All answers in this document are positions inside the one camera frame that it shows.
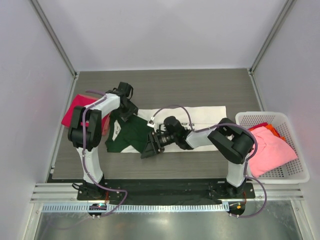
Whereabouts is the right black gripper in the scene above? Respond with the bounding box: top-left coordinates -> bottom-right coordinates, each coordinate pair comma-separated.
141,130 -> 178,159

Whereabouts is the white green printed t-shirt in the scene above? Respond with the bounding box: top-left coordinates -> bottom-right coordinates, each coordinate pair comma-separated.
105,106 -> 227,154

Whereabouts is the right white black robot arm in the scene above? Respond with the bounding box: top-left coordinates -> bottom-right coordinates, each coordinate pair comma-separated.
140,116 -> 258,198

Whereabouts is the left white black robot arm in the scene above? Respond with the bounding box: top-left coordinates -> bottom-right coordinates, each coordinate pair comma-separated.
67,82 -> 139,200

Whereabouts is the folded salmon t-shirt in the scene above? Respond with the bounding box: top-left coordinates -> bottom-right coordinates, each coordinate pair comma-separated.
101,114 -> 110,136

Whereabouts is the folded magenta t-shirt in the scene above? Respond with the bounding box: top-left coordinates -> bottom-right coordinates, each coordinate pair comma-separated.
61,94 -> 98,128

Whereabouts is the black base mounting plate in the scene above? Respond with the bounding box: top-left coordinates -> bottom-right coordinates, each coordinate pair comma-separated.
80,178 -> 256,206

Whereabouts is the orange t-shirt in basket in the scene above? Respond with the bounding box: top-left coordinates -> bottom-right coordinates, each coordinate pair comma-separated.
249,122 -> 286,141

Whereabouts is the pink t-shirt in basket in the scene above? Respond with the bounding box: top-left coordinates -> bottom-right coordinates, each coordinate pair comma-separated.
248,129 -> 298,178

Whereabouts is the white plastic laundry basket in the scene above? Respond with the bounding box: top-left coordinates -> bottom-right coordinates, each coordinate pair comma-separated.
235,111 -> 310,184

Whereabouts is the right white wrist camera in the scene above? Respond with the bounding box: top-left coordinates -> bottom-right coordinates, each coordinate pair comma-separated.
147,120 -> 155,128

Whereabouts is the white slotted cable duct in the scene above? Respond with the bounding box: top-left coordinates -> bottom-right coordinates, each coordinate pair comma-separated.
42,202 -> 229,214

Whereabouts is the left aluminium frame post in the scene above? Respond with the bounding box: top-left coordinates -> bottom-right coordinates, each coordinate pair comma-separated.
29,0 -> 79,78

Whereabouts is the aluminium frame post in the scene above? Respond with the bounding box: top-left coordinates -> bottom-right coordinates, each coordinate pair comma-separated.
29,0 -> 79,78
248,0 -> 297,75

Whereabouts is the aluminium front rail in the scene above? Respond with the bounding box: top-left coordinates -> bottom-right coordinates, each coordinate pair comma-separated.
30,179 -> 303,206

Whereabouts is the right aluminium frame post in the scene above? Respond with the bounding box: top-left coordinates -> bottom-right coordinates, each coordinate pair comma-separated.
248,0 -> 297,75

